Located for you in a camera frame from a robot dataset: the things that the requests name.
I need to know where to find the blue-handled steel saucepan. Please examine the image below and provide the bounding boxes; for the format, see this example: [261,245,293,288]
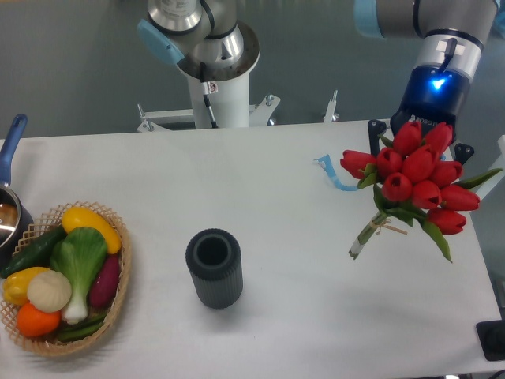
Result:
[1,114,33,268]

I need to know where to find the cream garlic bulb toy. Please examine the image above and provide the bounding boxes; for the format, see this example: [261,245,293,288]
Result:
[27,270,72,313]

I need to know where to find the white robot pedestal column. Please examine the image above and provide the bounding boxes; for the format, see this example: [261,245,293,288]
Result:
[185,73,249,129]

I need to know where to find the purple sweet potato toy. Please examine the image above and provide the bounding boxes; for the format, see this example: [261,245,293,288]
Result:
[88,254,120,308]

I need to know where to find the yellow squash toy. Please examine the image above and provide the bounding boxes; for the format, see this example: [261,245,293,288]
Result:
[62,206,122,254]

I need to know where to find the red tulip bouquet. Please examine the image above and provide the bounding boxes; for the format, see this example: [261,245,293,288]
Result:
[340,121,501,260]

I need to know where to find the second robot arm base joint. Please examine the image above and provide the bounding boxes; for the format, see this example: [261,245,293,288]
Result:
[137,1,260,81]

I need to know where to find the light blue tape strip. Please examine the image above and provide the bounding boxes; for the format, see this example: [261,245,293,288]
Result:
[315,155,358,192]

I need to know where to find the black device at table edge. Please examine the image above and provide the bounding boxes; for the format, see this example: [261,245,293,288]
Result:
[476,320,504,362]

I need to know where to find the dark green cucumber toy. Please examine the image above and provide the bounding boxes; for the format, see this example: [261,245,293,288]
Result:
[1,225,66,279]

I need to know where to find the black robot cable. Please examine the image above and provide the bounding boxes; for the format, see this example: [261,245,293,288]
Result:
[199,62,219,129]

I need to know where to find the yellow bell pepper toy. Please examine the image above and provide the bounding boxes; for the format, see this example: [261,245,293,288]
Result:
[2,267,50,306]

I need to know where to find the green bean pods toy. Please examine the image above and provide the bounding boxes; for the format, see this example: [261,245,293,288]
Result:
[56,313,106,343]

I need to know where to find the green bok choy toy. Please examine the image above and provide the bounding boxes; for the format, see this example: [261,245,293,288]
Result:
[50,227,107,325]

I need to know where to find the white metal base frame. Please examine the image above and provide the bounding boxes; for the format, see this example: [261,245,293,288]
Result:
[137,89,339,133]

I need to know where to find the woven wicker basket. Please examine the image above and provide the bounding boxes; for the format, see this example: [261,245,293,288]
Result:
[1,201,132,357]

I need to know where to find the orange fruit toy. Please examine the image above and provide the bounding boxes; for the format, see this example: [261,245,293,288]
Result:
[16,302,61,338]

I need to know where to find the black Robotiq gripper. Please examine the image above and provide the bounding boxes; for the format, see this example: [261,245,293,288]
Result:
[367,66,474,163]

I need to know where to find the dark grey ribbed vase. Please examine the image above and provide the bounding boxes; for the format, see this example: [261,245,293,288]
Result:
[185,228,243,310]

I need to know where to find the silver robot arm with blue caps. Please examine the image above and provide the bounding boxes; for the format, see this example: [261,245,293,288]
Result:
[353,0,502,134]

